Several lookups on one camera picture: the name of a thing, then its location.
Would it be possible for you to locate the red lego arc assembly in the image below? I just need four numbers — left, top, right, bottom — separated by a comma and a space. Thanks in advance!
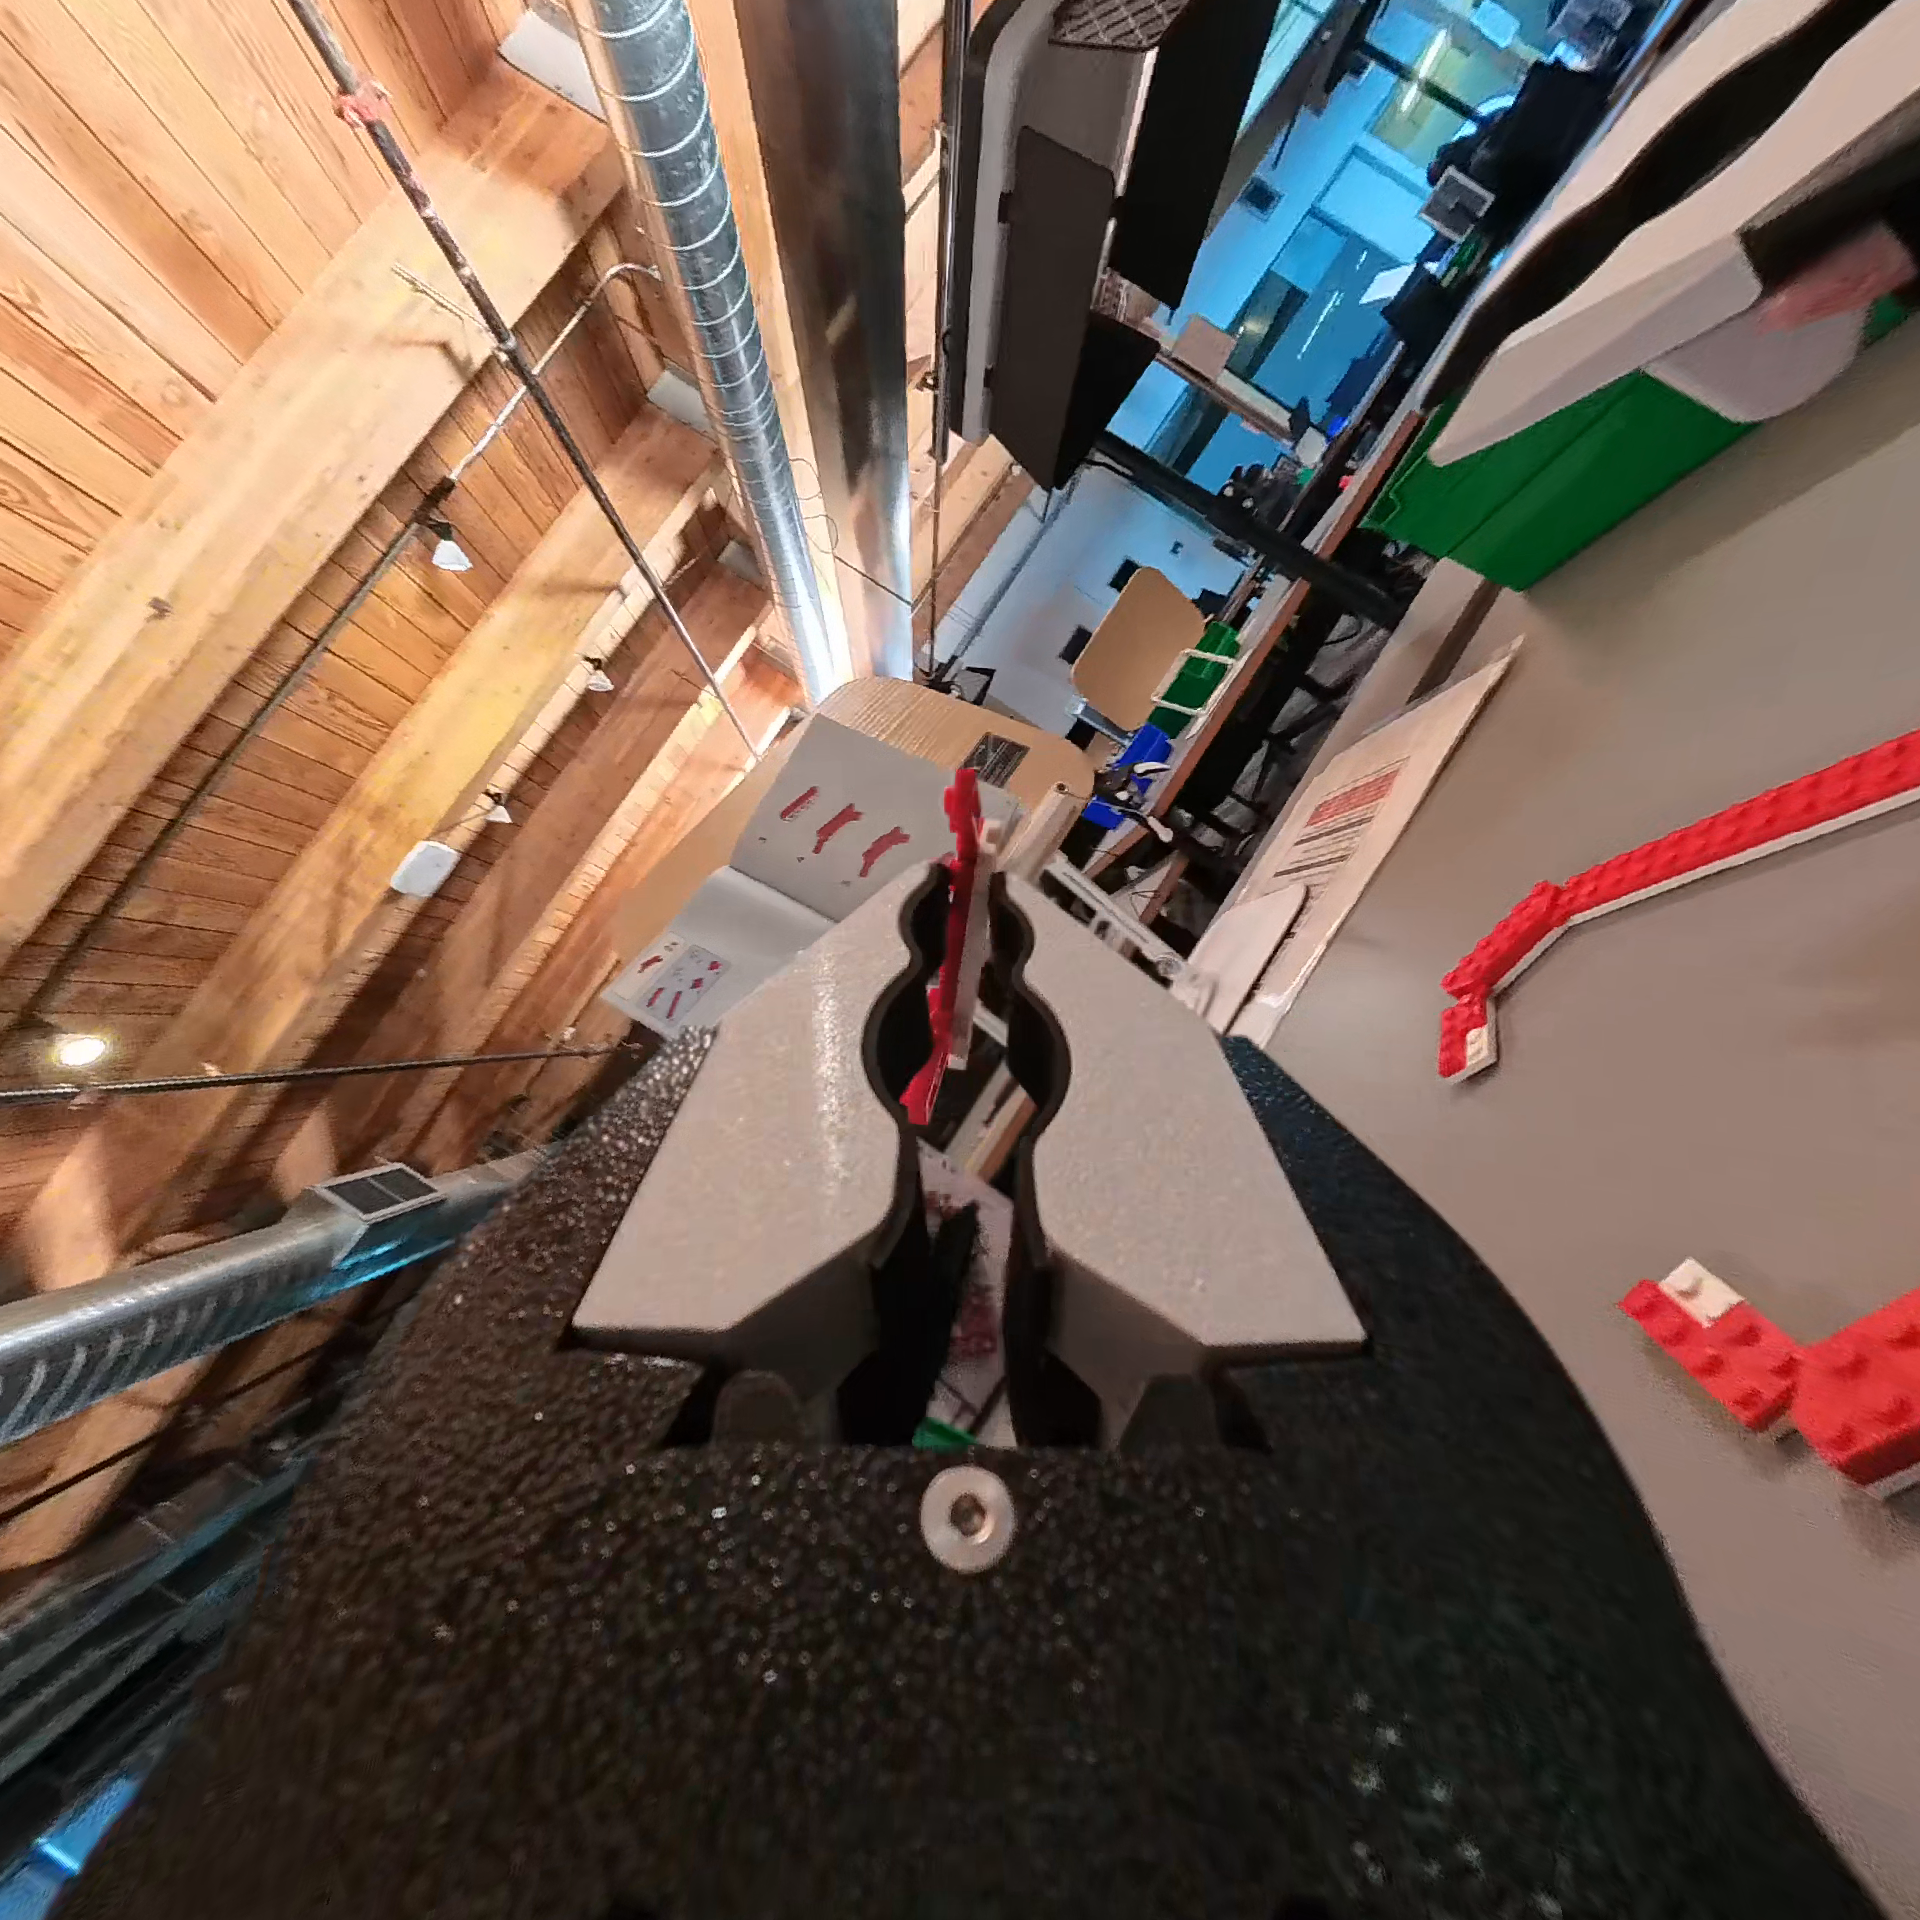
902, 768, 1004, 1122

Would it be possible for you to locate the white book stand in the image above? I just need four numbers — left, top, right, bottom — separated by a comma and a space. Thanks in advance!
982, 785, 1203, 999

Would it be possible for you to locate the large green plastic bin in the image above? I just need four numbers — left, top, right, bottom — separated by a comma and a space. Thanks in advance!
1359, 292, 1920, 593

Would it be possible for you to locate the person's right hand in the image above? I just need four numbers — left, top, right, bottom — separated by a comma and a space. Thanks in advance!
1754, 223, 1906, 338

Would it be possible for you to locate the wooden book rest board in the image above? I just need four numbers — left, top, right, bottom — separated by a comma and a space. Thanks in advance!
611, 674, 1096, 962

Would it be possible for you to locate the galvanized metal strut beam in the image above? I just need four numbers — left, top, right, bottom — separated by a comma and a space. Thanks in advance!
0, 1156, 542, 1451

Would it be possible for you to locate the black ceiling rod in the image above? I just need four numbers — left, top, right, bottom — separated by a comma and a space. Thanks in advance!
283, 0, 770, 759

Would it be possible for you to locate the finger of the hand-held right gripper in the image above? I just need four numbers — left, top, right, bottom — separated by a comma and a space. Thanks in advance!
1421, 92, 1920, 469
1501, 0, 1920, 301

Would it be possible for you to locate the red lego heart frame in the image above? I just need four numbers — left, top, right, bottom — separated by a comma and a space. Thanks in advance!
1437, 734, 1920, 1497

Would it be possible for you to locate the lego instruction booklet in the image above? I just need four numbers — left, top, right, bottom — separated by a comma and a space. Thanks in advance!
597, 717, 961, 1037

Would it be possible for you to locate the long background desk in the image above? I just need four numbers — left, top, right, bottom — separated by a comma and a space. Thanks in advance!
1080, 402, 1437, 900

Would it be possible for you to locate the small green storage bin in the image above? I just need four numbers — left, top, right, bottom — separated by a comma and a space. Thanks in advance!
1152, 617, 1243, 739

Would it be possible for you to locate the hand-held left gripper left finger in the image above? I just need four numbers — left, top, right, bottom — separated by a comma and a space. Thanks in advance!
565, 866, 958, 1451

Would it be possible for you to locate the wooden chair back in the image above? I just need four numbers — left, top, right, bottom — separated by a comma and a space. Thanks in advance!
1074, 564, 1213, 739

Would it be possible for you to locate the silver ceiling air duct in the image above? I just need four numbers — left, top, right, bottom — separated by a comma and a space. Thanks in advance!
572, 0, 916, 717

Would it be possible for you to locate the black and white hanging panel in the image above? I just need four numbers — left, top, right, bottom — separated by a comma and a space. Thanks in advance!
945, 0, 1285, 491

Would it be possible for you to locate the printed sheet in plastic sleeve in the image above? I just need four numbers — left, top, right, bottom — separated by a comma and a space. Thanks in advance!
1186, 637, 1525, 1046

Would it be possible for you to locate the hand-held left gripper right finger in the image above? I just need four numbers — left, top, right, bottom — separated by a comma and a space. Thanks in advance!
1004, 866, 1373, 1451

